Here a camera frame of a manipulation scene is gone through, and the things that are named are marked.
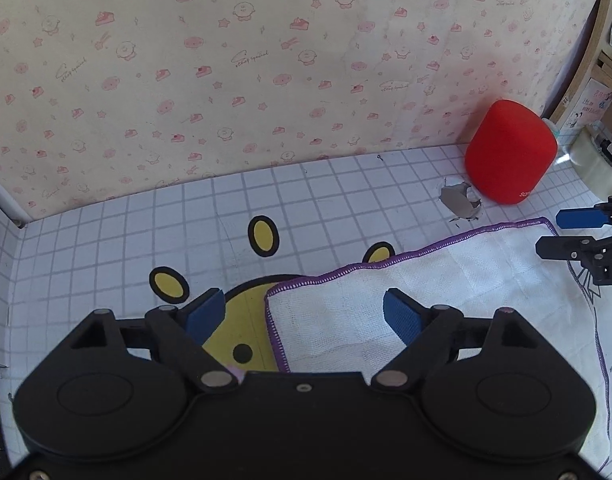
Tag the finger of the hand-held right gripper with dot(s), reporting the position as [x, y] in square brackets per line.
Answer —
[560, 247]
[580, 218]

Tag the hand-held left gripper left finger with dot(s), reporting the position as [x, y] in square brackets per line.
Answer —
[206, 315]

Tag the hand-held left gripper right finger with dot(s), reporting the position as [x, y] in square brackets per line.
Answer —
[400, 317]

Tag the white towel with purple trim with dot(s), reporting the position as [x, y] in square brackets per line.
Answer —
[485, 285]

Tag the clear packing tape roll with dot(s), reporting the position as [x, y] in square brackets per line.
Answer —
[585, 170]

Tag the red cylindrical speaker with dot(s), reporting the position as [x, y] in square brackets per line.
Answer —
[510, 155]

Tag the teal and grey stamp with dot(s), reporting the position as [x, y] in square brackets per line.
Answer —
[550, 127]

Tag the white cartoon paper note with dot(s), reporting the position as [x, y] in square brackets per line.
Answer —
[588, 105]

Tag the wooden shelf unit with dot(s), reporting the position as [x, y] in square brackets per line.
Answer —
[593, 50]

